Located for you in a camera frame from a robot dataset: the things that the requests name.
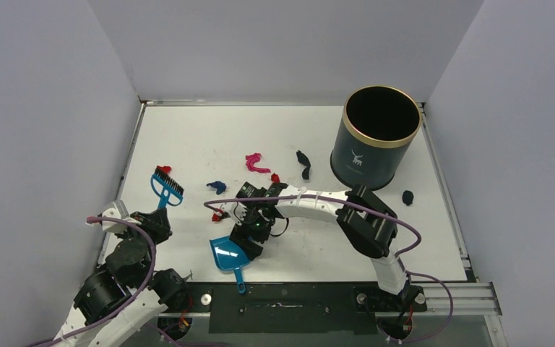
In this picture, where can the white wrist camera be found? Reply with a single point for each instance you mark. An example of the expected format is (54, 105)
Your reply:
(115, 210)
(237, 211)

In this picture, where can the blue hand brush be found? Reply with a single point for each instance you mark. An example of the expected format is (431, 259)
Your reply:
(169, 191)

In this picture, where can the red paper scrap far left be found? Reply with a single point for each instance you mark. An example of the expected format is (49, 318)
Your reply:
(164, 169)

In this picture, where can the aluminium rail frame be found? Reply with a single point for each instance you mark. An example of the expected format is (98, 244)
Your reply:
(469, 299)

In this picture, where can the small black paper ball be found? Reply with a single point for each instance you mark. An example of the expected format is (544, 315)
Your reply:
(407, 197)

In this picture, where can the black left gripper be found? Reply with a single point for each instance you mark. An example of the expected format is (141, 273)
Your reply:
(157, 221)

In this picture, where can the pink curled paper scrap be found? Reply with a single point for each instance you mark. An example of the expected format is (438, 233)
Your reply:
(252, 161)

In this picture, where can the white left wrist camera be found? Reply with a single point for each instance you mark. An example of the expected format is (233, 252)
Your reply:
(115, 210)

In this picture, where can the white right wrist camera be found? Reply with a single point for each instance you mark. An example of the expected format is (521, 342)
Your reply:
(237, 211)

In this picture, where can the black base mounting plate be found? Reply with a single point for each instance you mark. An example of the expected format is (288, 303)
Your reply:
(289, 308)

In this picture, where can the black paper scrap near bin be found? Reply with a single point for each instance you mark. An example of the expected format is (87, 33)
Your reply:
(305, 162)

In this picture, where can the blue plastic dustpan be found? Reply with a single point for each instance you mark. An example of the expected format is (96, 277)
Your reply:
(229, 257)

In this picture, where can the dark green waste bin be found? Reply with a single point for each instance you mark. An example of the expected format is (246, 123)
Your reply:
(376, 129)

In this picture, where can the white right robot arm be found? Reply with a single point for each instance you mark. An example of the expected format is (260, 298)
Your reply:
(367, 222)

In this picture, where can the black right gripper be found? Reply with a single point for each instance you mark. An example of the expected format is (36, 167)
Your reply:
(247, 238)

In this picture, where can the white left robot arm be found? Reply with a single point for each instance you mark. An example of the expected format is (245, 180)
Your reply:
(127, 291)

